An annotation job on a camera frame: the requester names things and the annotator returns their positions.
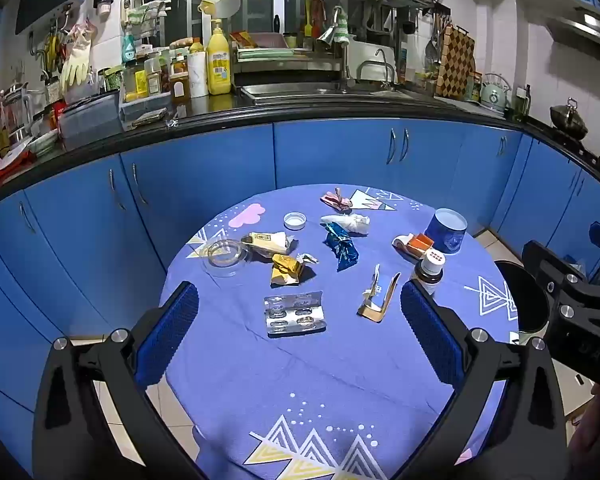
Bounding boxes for torn cardboard packaging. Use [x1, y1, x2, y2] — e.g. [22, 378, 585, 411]
[356, 264, 402, 322]

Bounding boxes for yellow wrapper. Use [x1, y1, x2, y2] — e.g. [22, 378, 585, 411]
[271, 254, 303, 287]

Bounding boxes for checkered cutting board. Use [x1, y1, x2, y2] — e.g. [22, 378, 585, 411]
[434, 24, 476, 100]

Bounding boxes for black wok with lid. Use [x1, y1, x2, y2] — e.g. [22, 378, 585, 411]
[550, 99, 590, 141]

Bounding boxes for green glass bottle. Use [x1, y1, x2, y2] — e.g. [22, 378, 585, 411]
[512, 85, 531, 121]

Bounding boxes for yellow rubber gloves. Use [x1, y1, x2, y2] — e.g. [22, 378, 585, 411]
[60, 22, 98, 88]

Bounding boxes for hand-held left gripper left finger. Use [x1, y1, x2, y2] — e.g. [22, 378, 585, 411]
[31, 281, 206, 480]

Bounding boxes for blue printed tablecloth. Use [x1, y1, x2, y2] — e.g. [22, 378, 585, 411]
[159, 184, 521, 480]

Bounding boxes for white and yellow tube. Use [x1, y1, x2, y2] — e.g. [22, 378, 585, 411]
[241, 231, 299, 255]

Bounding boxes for pink wrapper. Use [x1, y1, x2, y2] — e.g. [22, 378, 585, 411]
[320, 187, 353, 211]

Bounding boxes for orange and white small carton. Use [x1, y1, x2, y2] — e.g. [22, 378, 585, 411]
[392, 232, 435, 263]

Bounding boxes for black trash bin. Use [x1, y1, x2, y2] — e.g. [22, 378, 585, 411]
[494, 260, 551, 333]

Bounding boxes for silver blister pack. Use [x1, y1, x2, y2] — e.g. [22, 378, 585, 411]
[263, 291, 327, 337]

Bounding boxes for red snack packet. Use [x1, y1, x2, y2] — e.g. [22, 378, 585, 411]
[0, 142, 36, 181]

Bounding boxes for clear plastic tray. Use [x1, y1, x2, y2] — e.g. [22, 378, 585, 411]
[120, 92, 173, 122]

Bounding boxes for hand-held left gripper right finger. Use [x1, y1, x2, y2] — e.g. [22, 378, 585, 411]
[395, 280, 570, 480]

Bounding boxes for black kitchen countertop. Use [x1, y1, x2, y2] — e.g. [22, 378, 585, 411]
[0, 87, 600, 201]

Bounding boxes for range hood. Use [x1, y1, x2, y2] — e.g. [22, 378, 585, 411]
[545, 0, 600, 56]

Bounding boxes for blue cylindrical can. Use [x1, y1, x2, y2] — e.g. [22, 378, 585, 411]
[424, 208, 468, 255]

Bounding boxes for green hanging towel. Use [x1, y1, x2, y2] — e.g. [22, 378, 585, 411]
[332, 7, 352, 46]

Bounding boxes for amber jar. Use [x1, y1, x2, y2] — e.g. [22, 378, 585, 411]
[169, 71, 191, 106]

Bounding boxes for glass french press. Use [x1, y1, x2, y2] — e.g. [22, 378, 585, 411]
[0, 82, 31, 143]

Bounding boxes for grey plastic storage box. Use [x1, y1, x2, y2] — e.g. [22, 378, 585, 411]
[59, 91, 122, 139]

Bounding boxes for pale hanging pot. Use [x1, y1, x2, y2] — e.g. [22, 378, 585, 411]
[198, 0, 242, 18]

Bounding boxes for brown medicine bottle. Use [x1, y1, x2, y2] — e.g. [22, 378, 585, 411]
[413, 250, 446, 297]

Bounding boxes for mint green kettle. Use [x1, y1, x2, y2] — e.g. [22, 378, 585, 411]
[480, 72, 512, 115]

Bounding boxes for blue foil wrapper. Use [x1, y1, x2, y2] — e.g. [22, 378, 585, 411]
[323, 222, 359, 272]

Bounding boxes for yellow dish soap bottle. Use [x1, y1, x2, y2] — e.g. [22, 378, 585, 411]
[206, 19, 232, 96]

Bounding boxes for kitchen window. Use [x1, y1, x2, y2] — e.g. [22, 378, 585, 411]
[142, 0, 241, 48]

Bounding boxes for chrome faucet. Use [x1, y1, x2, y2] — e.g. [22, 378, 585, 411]
[356, 49, 397, 86]

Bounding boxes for group of condiment jars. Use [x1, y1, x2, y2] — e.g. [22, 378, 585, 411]
[122, 50, 173, 103]

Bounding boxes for blue kitchen cabinets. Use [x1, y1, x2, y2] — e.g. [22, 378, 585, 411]
[0, 120, 600, 480]

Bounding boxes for dark sponge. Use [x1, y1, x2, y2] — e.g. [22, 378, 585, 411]
[132, 110, 168, 127]

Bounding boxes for white tissue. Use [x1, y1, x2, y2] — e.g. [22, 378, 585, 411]
[321, 212, 371, 237]

